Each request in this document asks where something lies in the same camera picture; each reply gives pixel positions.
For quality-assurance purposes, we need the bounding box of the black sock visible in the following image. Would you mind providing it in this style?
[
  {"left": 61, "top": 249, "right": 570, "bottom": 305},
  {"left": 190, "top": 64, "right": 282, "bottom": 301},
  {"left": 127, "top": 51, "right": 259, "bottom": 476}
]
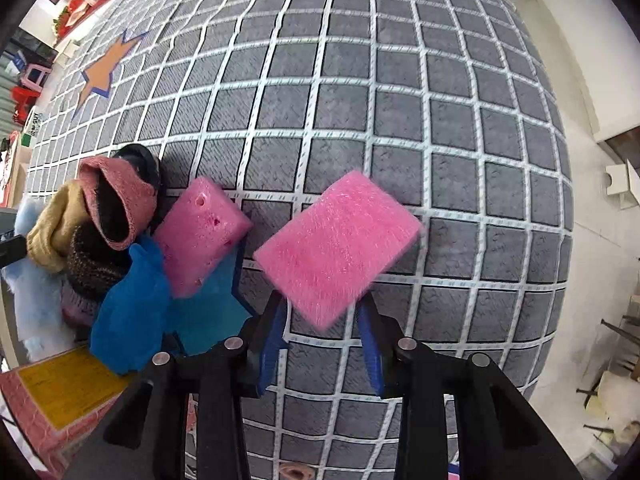
[{"left": 112, "top": 143, "right": 163, "bottom": 196}]

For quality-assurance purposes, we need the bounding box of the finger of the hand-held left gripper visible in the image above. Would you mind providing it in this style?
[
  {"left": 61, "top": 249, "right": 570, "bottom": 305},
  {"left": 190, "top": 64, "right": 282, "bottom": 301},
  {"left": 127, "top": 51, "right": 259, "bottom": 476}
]
[{"left": 0, "top": 235, "right": 27, "bottom": 267}]

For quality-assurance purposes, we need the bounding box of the light blue plastic bag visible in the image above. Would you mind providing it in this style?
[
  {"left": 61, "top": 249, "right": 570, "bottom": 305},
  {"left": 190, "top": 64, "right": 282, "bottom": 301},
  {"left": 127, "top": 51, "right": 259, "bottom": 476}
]
[{"left": 0, "top": 195, "right": 76, "bottom": 361}]

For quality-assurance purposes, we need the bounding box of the round table with red cloth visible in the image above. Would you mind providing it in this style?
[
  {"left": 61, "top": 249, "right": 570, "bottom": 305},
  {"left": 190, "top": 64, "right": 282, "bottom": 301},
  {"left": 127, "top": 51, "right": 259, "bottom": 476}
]
[{"left": 0, "top": 130, "right": 33, "bottom": 208}]

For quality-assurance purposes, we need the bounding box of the plain pink foam sponge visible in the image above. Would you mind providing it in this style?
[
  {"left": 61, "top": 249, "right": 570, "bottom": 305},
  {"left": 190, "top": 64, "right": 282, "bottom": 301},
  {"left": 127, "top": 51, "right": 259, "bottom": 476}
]
[{"left": 252, "top": 170, "right": 426, "bottom": 332}]

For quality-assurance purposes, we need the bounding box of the pink plastic stool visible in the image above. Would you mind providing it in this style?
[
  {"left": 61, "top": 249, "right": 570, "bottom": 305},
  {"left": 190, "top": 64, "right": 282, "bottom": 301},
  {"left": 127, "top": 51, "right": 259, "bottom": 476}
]
[{"left": 20, "top": 62, "right": 51, "bottom": 88}]

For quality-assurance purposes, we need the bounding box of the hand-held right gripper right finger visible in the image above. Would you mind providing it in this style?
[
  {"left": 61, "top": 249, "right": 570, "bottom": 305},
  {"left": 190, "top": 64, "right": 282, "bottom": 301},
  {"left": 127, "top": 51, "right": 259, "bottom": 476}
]
[{"left": 357, "top": 297, "right": 583, "bottom": 480}]

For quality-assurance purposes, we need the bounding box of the blue fluffy cloth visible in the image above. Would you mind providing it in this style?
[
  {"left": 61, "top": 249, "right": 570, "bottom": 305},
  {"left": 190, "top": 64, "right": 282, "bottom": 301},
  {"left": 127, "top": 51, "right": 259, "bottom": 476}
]
[{"left": 90, "top": 235, "right": 173, "bottom": 375}]

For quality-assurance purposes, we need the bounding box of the grey checked blanket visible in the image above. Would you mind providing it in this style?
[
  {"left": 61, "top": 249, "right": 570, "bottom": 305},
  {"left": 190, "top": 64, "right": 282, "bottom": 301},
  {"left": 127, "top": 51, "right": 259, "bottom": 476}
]
[{"left": 25, "top": 0, "right": 576, "bottom": 480}]

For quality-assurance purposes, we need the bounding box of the pink and navy knit sock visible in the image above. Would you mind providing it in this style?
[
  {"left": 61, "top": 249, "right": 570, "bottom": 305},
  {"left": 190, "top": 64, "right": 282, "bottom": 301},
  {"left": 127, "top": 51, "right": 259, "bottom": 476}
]
[{"left": 78, "top": 155, "right": 158, "bottom": 252}]

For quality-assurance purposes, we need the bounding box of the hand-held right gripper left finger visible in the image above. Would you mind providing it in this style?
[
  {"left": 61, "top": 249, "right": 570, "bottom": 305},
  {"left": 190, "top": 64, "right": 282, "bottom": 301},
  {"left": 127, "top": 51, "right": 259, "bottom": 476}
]
[{"left": 62, "top": 292, "right": 291, "bottom": 480}]

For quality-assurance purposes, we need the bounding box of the red plastic stool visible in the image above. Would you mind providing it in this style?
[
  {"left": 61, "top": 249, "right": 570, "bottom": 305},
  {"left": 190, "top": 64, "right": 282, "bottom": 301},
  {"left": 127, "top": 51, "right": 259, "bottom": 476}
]
[{"left": 10, "top": 85, "right": 41, "bottom": 121}]

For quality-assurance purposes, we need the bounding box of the pink foam block with holes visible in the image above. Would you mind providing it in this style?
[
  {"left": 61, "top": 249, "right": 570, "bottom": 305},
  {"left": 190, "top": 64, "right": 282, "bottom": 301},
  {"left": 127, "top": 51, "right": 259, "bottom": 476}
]
[{"left": 152, "top": 176, "right": 254, "bottom": 299}]

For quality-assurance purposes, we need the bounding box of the small white cutout stool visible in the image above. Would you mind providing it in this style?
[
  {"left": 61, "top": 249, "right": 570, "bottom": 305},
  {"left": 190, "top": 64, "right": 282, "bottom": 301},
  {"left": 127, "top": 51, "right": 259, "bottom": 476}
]
[{"left": 602, "top": 160, "right": 640, "bottom": 211}]

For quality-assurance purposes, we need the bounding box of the yellow knit sock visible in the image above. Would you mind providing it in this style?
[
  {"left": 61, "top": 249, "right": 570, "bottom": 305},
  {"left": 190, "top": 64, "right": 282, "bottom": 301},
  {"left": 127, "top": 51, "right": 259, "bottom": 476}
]
[{"left": 26, "top": 180, "right": 93, "bottom": 273}]

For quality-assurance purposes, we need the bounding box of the dark brown knit sock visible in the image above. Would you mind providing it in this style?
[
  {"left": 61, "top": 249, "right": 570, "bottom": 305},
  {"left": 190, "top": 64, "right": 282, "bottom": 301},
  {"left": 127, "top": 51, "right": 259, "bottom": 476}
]
[{"left": 62, "top": 222, "right": 131, "bottom": 328}]

